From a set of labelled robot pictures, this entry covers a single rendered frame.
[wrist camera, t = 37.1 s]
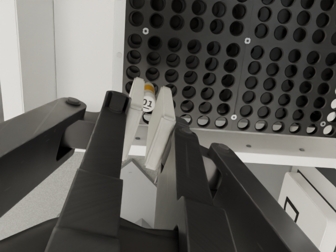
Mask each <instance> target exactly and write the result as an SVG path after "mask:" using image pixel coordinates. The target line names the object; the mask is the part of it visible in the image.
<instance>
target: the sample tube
mask: <svg viewBox="0 0 336 252"><path fill-rule="evenodd" d="M155 105H156V98H155V89H154V86H153V84H152V83H150V82H146V83H145V84H144V99H143V111H144V112H150V111H152V110H153V109H154V108H155Z"/></svg>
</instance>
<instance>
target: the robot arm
mask: <svg viewBox="0 0 336 252"><path fill-rule="evenodd" d="M144 91H145V81H144V79H142V78H139V77H136V78H134V80H133V84H132V87H131V90H130V93H129V96H128V95H126V94H124V93H122V92H118V91H114V90H108V91H106V94H105V97H104V101H103V104H102V107H101V110H100V111H99V112H91V111H86V108H87V105H86V104H85V103H84V102H82V101H80V100H78V99H77V98H74V97H61V98H58V99H56V100H54V101H51V102H49V103H46V104H44V105H42V106H39V107H37V108H35V109H32V110H30V111H27V112H25V113H23V114H20V115H18V116H15V117H13V118H11V119H8V120H6V121H3V122H1V123H0V218H1V217H2V216H3V215H4V214H6V213H7V212H8V211H9V210H10V209H11V208H12V207H14V206H15V205H16V204H17V203H18V202H19V201H21V200H22V199H23V198H24V197H25V196H26V195H27V194H29V193H30V192H31V191H32V190H33V189H34V188H36V187H37V186H38V185H39V184H40V183H41V182H42V181H44V180H45V179H46V178H47V177H48V176H49V175H51V174H52V173H53V172H54V171H55V170H56V169H57V168H59V167H60V166H61V165H62V164H63V163H64V162H66V161H67V160H68V159H69V158H70V157H71V156H72V155H73V154H74V152H75V149H81V150H85V153H84V156H83V158H82V161H81V164H80V166H79V168H77V171H76V173H75V176H74V178H73V181H72V184H71V186H70V189H69V192H68V194H67V197H66V199H65V202H64V205H63V207H62V210H61V213H60V215H59V217H55V218H52V219H49V220H46V221H44V222H41V223H39V224H37V225H34V226H32V227H30V228H27V229H25V230H23V231H20V232H18V233H16V234H14V235H11V236H9V237H7V238H4V239H2V240H0V252H321V251H320V250H319V249H318V248H317V247H316V246H315V245H314V243H313V242H312V241H311V240H310V239H309V238H308V236H307V235H306V234H305V233H304V232H303V231H302V230H301V228H300V227H299V226H298V225H297V224H296V223H295V221H294V220H293V219H292V218H291V217H290V216H289V215H288V213H287V212H286V211H285V210H284V209H283V208H282V207H281V205H280V204H279V203H278V202H277V201H276V200H275V198H274V197H273V196H272V195H271V194H270V193H269V192H268V190H267V189H266V188H265V187H264V186H263V185H262V183H261V182H260V181H259V180H258V179H257V178H256V177H255V175H254V174H253V173H252V172H251V171H250V170H249V168H248V167H247V166H246V165H245V164H244V163H243V162H242V160H241V159H240V158H239V157H238V156H237V155H236V153H235V152H234V151H233V150H232V149H230V148H229V147H228V146H227V145H225V144H222V143H216V142H213V143H211V145H210V147H209V149H208V148H206V147H204V146H202V145H200V143H199V139H198V136H197V135H196V133H194V132H192V131H191V130H190V127H189V123H188V122H187V121H186V120H185V119H184V118H181V117H178V116H175V111H174V104H173V97H172V91H171V88H169V87H166V86H163V87H161V88H160V91H159V94H158V97H157V100H156V104H155V107H154V109H153V111H152V114H151V117H150V119H149V122H148V132H147V142H146V151H145V161H144V165H145V166H146V168H148V169H151V170H156V169H158V168H159V170H158V173H157V175H156V178H155V180H154V184H156V183H157V191H156V204H155V216H154V229H152V228H144V227H141V226H139V225H137V224H135V223H133V222H130V221H128V220H126V219H124V218H121V217H120V215H121V204H122V193H123V179H120V176H121V167H122V161H124V160H127V158H128V155H129V152H130V149H131V146H132V143H133V140H134V137H135V134H136V131H137V128H138V125H139V122H140V119H141V116H142V113H143V107H144ZM160 163H161V165H160ZM159 166H160V167H159Z"/></svg>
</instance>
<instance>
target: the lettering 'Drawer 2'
mask: <svg viewBox="0 0 336 252"><path fill-rule="evenodd" d="M287 202H288V203H289V205H290V206H291V207H292V209H293V210H294V212H295V213H296V216H295V220H294V222H295V223H296V222H297V219H298V216H299V212H298V210H297V209H296V208H295V206H294V205H293V203H292V202H291V201H290V199H289V198H288V197H287V196H286V200H285V203H284V210H285V211H286V205H287Z"/></svg>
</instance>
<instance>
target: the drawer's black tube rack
mask: <svg viewBox="0 0 336 252"><path fill-rule="evenodd" d="M124 30H130V31H140V32H143V33H144V34H145V45H144V61H143V76H142V79H144V80H143V81H145V83H151V84H153V86H154V92H155V100H157V98H158V95H159V92H160V89H161V87H163V86H165V87H168V88H170V90H171V94H172V100H173V107H174V113H175V116H177V117H180V118H188V119H190V121H189V122H188V125H189V127H190V128H198V129H212V130H226V131H239V132H253V133H267V134H281V135H295V136H309V137H322V138H336V107H335V108H332V107H331V104H332V102H333V100H335V99H336V93H335V90H336V0H147V15H146V28H144V29H143V30H139V29H129V28H125V29H124ZM333 112H335V118H334V119H333V120H332V121H328V120H327V118H328V115H329V114H330V113H333ZM198 119H201V120H208V122H207V123H206V124H204V125H201V124H199V123H198ZM216 121H225V124H224V125H222V126H217V125H216ZM239 122H242V123H247V125H246V126H245V127H243V128H240V127H238V123H239ZM256 124H264V127H263V128H261V129H256ZM273 125H281V128H280V129H278V130H273ZM290 126H295V127H298V129H297V130H295V131H290ZM327 126H331V127H332V129H331V131H330V132H329V133H327V134H324V129H325V127H327ZM308 127H309V128H315V129H314V131H312V132H309V133H308V132H307V128H308Z"/></svg>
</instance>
